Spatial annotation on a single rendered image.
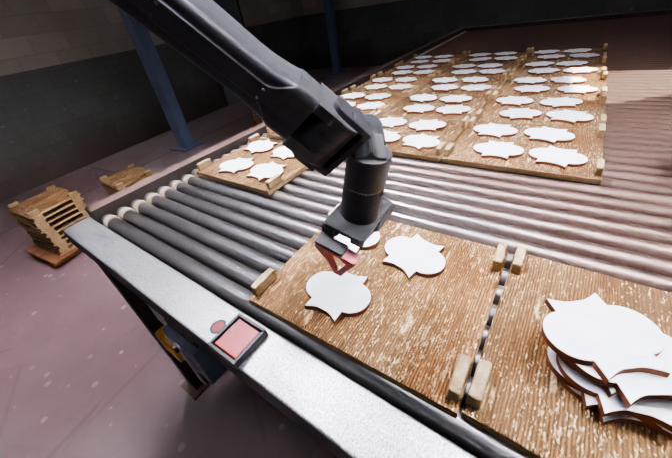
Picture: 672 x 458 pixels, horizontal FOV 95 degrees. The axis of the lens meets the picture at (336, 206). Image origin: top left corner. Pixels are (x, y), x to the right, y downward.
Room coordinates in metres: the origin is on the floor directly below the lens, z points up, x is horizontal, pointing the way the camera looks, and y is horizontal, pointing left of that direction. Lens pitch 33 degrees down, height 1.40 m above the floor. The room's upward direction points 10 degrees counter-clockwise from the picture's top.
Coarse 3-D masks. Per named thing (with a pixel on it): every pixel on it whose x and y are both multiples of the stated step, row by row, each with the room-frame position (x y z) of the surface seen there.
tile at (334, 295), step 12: (312, 276) 0.46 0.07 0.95; (324, 276) 0.45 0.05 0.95; (336, 276) 0.45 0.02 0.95; (348, 276) 0.44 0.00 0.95; (360, 276) 0.44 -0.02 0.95; (312, 288) 0.43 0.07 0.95; (324, 288) 0.42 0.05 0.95; (336, 288) 0.42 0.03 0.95; (348, 288) 0.41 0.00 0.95; (360, 288) 0.41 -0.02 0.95; (312, 300) 0.40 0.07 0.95; (324, 300) 0.39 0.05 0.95; (336, 300) 0.39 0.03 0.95; (348, 300) 0.38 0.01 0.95; (360, 300) 0.38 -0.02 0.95; (324, 312) 0.37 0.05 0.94; (336, 312) 0.36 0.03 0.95; (348, 312) 0.36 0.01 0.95; (360, 312) 0.36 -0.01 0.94
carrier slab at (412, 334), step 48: (384, 240) 0.55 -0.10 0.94; (432, 240) 0.52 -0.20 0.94; (288, 288) 0.45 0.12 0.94; (384, 288) 0.41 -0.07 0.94; (432, 288) 0.39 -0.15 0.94; (480, 288) 0.37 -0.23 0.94; (336, 336) 0.32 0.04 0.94; (384, 336) 0.31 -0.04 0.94; (432, 336) 0.29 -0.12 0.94; (480, 336) 0.28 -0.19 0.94; (432, 384) 0.22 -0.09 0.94
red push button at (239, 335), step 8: (240, 320) 0.40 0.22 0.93; (232, 328) 0.38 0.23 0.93; (240, 328) 0.38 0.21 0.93; (248, 328) 0.37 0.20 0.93; (224, 336) 0.37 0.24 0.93; (232, 336) 0.36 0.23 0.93; (240, 336) 0.36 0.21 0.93; (248, 336) 0.36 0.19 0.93; (216, 344) 0.35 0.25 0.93; (224, 344) 0.35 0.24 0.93; (232, 344) 0.35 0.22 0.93; (240, 344) 0.34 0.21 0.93; (248, 344) 0.34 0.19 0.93; (232, 352) 0.33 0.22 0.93; (240, 352) 0.33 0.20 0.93
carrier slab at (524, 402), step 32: (512, 288) 0.36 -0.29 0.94; (544, 288) 0.35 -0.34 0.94; (576, 288) 0.34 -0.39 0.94; (608, 288) 0.33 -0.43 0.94; (640, 288) 0.32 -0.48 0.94; (512, 320) 0.30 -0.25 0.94; (512, 352) 0.25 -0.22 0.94; (544, 352) 0.24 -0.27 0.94; (512, 384) 0.20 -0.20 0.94; (544, 384) 0.20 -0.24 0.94; (480, 416) 0.17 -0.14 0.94; (512, 416) 0.17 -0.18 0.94; (544, 416) 0.16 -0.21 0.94; (576, 416) 0.16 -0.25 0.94; (544, 448) 0.13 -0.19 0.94; (576, 448) 0.13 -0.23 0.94; (608, 448) 0.12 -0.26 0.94; (640, 448) 0.12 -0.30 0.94
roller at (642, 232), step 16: (336, 176) 0.96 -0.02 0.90; (416, 192) 0.77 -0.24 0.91; (432, 192) 0.74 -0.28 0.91; (448, 192) 0.72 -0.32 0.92; (496, 208) 0.63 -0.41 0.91; (512, 208) 0.61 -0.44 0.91; (528, 208) 0.59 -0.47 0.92; (544, 208) 0.58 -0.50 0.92; (576, 224) 0.52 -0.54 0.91; (592, 224) 0.51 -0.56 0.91; (608, 224) 0.49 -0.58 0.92; (624, 224) 0.48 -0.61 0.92; (656, 240) 0.44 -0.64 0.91
